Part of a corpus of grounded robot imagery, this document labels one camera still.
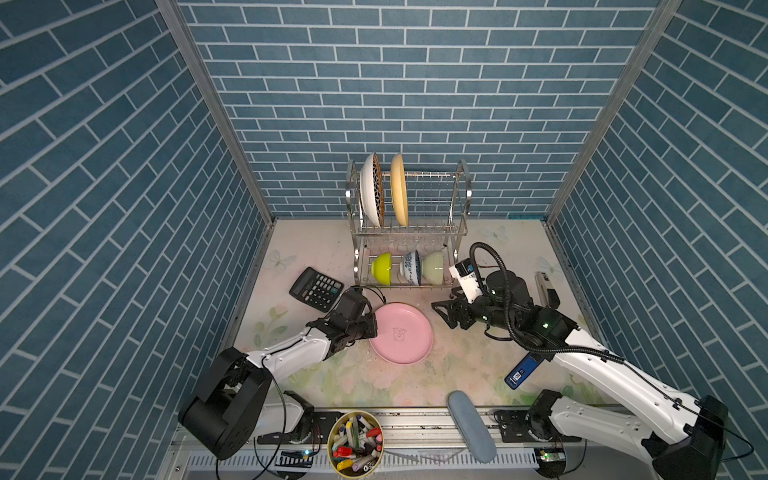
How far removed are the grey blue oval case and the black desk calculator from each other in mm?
474

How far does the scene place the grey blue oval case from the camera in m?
Answer: 0.71

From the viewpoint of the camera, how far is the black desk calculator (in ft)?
3.20
